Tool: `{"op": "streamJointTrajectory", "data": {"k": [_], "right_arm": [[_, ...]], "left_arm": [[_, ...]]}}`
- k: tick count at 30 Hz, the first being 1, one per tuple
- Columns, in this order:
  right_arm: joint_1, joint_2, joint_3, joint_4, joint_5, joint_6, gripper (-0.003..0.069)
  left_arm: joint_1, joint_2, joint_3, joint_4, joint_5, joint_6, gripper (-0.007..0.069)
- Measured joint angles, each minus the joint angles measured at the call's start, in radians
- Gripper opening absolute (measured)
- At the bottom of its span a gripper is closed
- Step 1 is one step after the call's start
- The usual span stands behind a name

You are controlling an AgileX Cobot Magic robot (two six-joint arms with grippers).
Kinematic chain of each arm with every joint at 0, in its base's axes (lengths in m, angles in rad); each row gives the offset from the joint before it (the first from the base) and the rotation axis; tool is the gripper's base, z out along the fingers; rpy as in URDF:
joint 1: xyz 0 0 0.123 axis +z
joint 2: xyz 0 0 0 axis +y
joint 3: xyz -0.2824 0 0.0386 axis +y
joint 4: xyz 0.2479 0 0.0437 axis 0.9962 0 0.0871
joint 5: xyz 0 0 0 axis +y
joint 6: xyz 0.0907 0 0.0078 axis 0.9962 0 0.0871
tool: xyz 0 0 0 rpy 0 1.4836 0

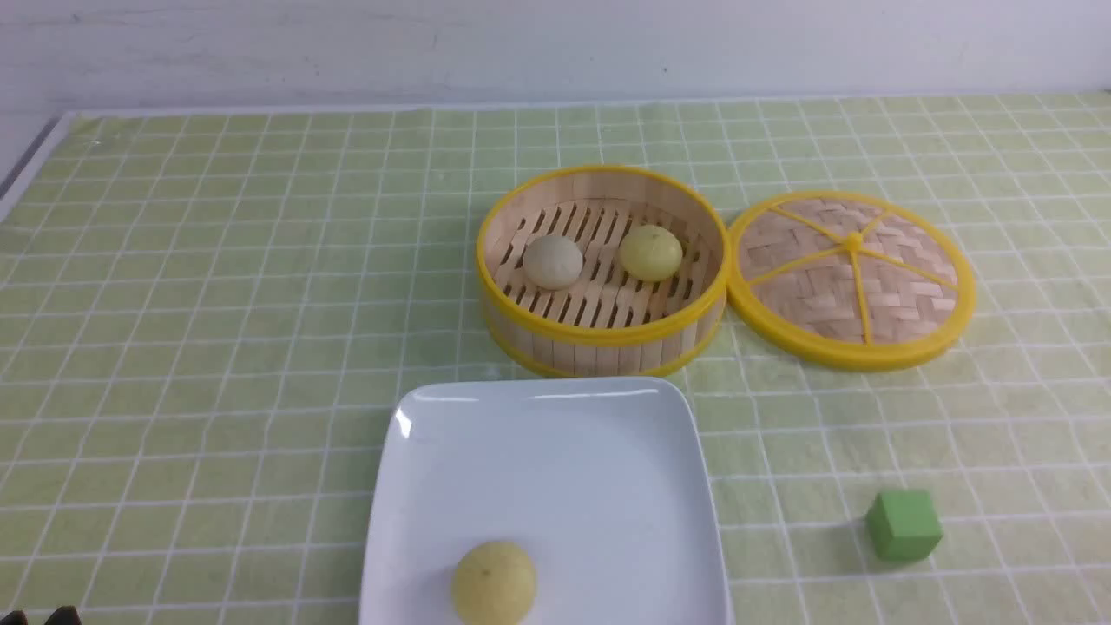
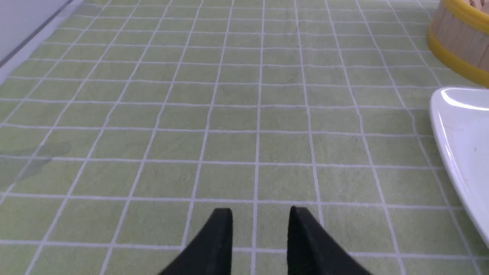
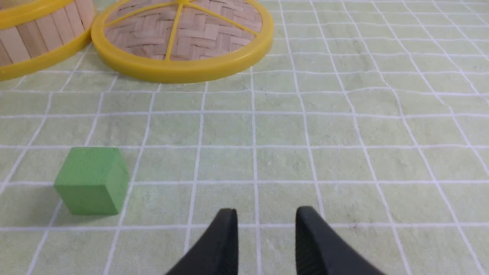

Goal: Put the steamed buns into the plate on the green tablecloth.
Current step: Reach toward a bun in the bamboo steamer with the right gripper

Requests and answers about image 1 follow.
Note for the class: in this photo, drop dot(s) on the yellow-rimmed woven steamer lid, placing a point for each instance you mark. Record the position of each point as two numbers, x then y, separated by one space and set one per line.
849 281

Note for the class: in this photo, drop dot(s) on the green cube block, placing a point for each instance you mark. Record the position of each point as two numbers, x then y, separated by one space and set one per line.
903 525

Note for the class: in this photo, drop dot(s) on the yellow steamed bun on plate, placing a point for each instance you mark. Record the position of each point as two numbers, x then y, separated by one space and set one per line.
494 583

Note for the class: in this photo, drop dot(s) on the yellow-rimmed bamboo steamer basket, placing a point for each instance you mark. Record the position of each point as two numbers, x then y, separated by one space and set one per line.
607 323

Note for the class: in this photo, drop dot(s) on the green checkered tablecloth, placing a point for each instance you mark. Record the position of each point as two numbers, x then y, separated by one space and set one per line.
207 321

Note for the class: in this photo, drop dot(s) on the yellow steamed bun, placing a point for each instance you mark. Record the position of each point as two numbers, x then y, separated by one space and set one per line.
650 253
494 583

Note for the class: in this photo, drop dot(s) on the white steamed bun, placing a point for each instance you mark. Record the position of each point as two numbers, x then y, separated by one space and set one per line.
552 262

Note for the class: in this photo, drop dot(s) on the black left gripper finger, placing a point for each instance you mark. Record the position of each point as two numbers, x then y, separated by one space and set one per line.
65 615

